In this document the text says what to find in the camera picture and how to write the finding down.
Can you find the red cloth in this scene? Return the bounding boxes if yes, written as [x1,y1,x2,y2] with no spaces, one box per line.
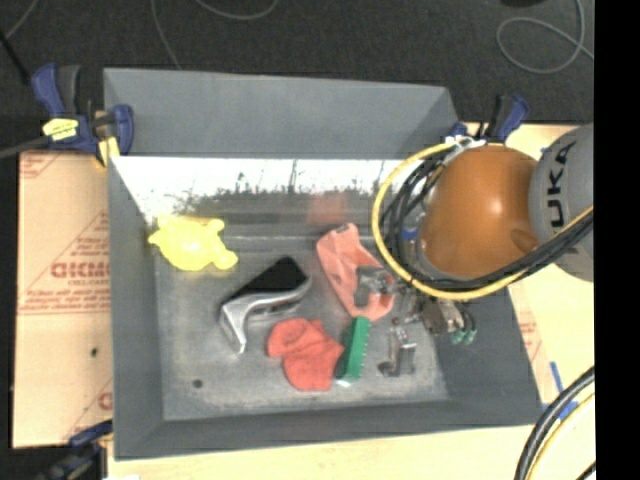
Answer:
[266,317,346,393]

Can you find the brown cardboard board red print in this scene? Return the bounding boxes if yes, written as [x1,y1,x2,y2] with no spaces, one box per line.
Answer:
[10,149,116,450]

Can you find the green brush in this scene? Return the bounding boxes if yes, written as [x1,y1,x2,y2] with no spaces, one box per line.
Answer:
[333,315,373,388]

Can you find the grey metal bin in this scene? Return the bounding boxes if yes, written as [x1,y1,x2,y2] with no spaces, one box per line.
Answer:
[102,67,544,460]

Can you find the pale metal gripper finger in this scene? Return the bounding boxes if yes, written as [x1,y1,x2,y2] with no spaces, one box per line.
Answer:
[377,317,419,379]
[352,266,397,310]

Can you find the yellow toy animal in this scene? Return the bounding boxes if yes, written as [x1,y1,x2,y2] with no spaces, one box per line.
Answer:
[147,215,240,272]

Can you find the pink cloth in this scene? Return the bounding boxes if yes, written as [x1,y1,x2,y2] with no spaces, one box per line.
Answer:
[315,222,397,322]

